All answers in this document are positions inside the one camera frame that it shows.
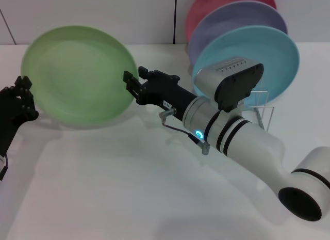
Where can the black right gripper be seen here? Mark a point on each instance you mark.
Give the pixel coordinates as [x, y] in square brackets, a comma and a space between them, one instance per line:
[165, 95]

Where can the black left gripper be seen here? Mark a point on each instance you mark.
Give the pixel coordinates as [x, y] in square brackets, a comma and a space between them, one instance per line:
[9, 121]

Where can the green plate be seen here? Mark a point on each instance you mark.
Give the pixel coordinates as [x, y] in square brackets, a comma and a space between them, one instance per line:
[77, 74]

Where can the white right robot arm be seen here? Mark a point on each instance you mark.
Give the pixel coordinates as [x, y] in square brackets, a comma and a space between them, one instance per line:
[252, 142]

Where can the red plate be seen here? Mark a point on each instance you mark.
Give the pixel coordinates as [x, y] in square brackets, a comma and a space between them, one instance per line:
[203, 7]

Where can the purple plate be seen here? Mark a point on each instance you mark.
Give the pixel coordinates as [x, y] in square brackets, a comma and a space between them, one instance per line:
[232, 18]

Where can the light blue plate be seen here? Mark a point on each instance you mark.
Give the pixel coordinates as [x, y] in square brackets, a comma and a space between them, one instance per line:
[278, 51]

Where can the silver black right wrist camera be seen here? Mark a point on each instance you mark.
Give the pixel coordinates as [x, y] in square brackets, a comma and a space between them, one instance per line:
[232, 87]

